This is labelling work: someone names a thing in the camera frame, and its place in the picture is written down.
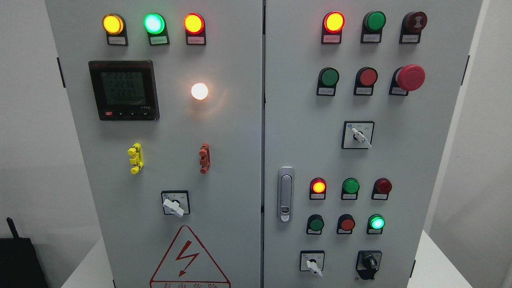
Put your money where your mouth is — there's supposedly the green indicator top right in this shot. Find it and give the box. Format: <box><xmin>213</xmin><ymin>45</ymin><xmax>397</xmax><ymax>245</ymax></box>
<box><xmin>360</xmin><ymin>11</ymin><xmax>386</xmax><ymax>44</ymax></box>

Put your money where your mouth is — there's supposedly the white selector switch left door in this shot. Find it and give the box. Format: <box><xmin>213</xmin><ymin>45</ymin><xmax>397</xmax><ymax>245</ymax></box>
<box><xmin>161</xmin><ymin>191</ymin><xmax>190</xmax><ymax>218</ymax></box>

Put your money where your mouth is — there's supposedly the black hinge left side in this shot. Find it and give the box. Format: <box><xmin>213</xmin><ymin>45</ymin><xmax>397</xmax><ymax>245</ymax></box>
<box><xmin>56</xmin><ymin>57</ymin><xmax>66</xmax><ymax>88</ymax></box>

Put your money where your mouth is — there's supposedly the black device with antenna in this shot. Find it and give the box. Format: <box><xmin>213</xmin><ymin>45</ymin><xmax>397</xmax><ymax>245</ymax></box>
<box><xmin>0</xmin><ymin>217</ymin><xmax>48</xmax><ymax>288</ymax></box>

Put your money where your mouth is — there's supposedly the green push button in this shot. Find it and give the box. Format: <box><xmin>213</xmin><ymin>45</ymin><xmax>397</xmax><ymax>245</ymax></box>
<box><xmin>366</xmin><ymin>214</ymin><xmax>386</xmax><ymax>235</ymax></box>
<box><xmin>316</xmin><ymin>67</ymin><xmax>340</xmax><ymax>97</ymax></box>
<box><xmin>306</xmin><ymin>214</ymin><xmax>325</xmax><ymax>235</ymax></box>

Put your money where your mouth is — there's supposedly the green push button lower right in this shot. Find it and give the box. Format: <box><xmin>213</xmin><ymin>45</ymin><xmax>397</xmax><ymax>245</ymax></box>
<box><xmin>366</xmin><ymin>214</ymin><xmax>386</xmax><ymax>235</ymax></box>

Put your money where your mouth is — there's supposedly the red high voltage warning sticker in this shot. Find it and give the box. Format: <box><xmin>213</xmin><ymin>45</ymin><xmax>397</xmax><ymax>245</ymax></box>
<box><xmin>150</xmin><ymin>225</ymin><xmax>232</xmax><ymax>288</ymax></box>

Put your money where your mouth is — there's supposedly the black digital power meter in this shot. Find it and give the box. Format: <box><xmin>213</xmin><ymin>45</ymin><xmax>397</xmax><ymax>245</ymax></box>
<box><xmin>88</xmin><ymin>60</ymin><xmax>160</xmax><ymax>122</ymax></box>

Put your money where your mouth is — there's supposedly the red push button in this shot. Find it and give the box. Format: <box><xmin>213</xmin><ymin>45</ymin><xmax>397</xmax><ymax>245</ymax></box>
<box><xmin>336</xmin><ymin>214</ymin><xmax>356</xmax><ymax>234</ymax></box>
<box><xmin>353</xmin><ymin>67</ymin><xmax>378</xmax><ymax>96</ymax></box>

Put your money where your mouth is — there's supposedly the grey cabinet door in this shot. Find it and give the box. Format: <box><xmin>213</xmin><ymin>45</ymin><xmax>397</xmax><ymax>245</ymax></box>
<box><xmin>46</xmin><ymin>0</ymin><xmax>263</xmax><ymax>288</ymax></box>
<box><xmin>263</xmin><ymin>0</ymin><xmax>482</xmax><ymax>288</ymax></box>

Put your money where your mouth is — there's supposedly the red push button lower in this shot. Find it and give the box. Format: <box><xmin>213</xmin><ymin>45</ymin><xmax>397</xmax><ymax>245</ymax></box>
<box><xmin>336</xmin><ymin>214</ymin><xmax>356</xmax><ymax>234</ymax></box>

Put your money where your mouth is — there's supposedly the silver door latch handle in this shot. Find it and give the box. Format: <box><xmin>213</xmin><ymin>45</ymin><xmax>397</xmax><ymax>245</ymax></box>
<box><xmin>277</xmin><ymin>166</ymin><xmax>295</xmax><ymax>223</ymax></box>

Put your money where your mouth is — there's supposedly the red lit indicator top right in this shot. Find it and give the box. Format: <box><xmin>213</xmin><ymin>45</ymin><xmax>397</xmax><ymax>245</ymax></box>
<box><xmin>321</xmin><ymin>11</ymin><xmax>345</xmax><ymax>44</ymax></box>

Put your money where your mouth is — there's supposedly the dark red buzzer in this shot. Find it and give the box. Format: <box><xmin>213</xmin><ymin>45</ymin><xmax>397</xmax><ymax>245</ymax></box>
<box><xmin>399</xmin><ymin>11</ymin><xmax>428</xmax><ymax>44</ymax></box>

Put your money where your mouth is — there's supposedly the red lit indicator lower left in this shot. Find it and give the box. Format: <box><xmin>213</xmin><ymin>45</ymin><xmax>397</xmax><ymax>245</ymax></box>
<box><xmin>309</xmin><ymin>177</ymin><xmax>327</xmax><ymax>200</ymax></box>

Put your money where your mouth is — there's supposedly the red push button upper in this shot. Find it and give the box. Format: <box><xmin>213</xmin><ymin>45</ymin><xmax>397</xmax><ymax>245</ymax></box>
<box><xmin>353</xmin><ymin>67</ymin><xmax>378</xmax><ymax>96</ymax></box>

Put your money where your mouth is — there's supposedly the red emergency stop mushroom button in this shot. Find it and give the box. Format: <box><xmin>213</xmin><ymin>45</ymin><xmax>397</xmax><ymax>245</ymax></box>
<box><xmin>389</xmin><ymin>64</ymin><xmax>426</xmax><ymax>96</ymax></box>

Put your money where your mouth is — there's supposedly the black hinge right upper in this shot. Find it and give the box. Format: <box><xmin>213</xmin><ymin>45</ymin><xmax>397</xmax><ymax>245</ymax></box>
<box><xmin>460</xmin><ymin>55</ymin><xmax>471</xmax><ymax>86</ymax></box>

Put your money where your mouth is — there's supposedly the white selector switch bottom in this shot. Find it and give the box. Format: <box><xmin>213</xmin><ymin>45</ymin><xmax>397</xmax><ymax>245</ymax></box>
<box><xmin>299</xmin><ymin>250</ymin><xmax>325</xmax><ymax>277</ymax></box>

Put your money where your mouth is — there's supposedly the grey left cabinet door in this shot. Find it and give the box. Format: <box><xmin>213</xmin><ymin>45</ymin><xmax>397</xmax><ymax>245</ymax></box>
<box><xmin>46</xmin><ymin>0</ymin><xmax>263</xmax><ymax>288</ymax></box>

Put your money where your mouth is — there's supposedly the black rotary knob switch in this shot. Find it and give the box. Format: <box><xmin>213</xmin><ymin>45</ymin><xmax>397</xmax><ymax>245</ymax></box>
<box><xmin>356</xmin><ymin>250</ymin><xmax>382</xmax><ymax>280</ymax></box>

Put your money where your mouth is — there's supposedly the green lit indicator light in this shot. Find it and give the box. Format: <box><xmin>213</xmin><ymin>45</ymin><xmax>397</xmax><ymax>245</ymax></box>
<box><xmin>143</xmin><ymin>13</ymin><xmax>170</xmax><ymax>46</ymax></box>

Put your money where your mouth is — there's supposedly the white lit indicator lamp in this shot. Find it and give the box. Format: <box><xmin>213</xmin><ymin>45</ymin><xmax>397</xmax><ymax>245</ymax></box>
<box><xmin>190</xmin><ymin>83</ymin><xmax>209</xmax><ymax>100</ymax></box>

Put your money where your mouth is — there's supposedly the white selector switch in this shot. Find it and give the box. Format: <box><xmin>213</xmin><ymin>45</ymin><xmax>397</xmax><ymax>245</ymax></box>
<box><xmin>299</xmin><ymin>250</ymin><xmax>325</xmax><ymax>277</ymax></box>
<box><xmin>341</xmin><ymin>121</ymin><xmax>375</xmax><ymax>149</ymax></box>

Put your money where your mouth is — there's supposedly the red indicator lower right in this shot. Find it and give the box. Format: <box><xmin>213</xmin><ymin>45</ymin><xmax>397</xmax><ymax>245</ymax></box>
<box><xmin>371</xmin><ymin>178</ymin><xmax>392</xmax><ymax>200</ymax></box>

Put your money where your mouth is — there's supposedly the green push button lower left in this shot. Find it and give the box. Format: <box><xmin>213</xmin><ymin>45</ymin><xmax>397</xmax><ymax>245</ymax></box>
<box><xmin>306</xmin><ymin>214</ymin><xmax>325</xmax><ymax>235</ymax></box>

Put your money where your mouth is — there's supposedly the red lit indicator light left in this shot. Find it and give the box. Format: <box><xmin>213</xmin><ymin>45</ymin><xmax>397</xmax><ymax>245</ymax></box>
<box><xmin>184</xmin><ymin>13</ymin><xmax>206</xmax><ymax>46</ymax></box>

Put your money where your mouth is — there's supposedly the white selector switch upper right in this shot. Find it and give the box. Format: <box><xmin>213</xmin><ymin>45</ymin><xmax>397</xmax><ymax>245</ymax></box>
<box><xmin>341</xmin><ymin>121</ymin><xmax>375</xmax><ymax>149</ymax></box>

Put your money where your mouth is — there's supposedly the yellow indicator light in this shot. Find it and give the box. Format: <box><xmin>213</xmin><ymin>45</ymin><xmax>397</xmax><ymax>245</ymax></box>
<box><xmin>102</xmin><ymin>14</ymin><xmax>128</xmax><ymax>46</ymax></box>

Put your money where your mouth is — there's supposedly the yellow terminal connector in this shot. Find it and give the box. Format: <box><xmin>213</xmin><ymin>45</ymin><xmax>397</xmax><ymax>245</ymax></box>
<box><xmin>127</xmin><ymin>142</ymin><xmax>144</xmax><ymax>174</ymax></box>

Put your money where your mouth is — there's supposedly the green push button upper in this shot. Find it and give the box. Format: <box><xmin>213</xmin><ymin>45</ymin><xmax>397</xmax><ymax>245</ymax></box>
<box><xmin>316</xmin><ymin>67</ymin><xmax>340</xmax><ymax>97</ymax></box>

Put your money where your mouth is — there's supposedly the grey right cabinet door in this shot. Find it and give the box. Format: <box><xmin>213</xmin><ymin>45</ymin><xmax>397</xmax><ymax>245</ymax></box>
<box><xmin>263</xmin><ymin>0</ymin><xmax>482</xmax><ymax>288</ymax></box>

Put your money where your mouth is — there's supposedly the red terminal connector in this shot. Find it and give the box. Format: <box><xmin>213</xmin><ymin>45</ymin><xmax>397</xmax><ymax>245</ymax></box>
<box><xmin>199</xmin><ymin>143</ymin><xmax>211</xmax><ymax>174</ymax></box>

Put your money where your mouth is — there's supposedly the green indicator lower middle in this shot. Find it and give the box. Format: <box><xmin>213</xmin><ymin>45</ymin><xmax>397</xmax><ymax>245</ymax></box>
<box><xmin>341</xmin><ymin>178</ymin><xmax>360</xmax><ymax>200</ymax></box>

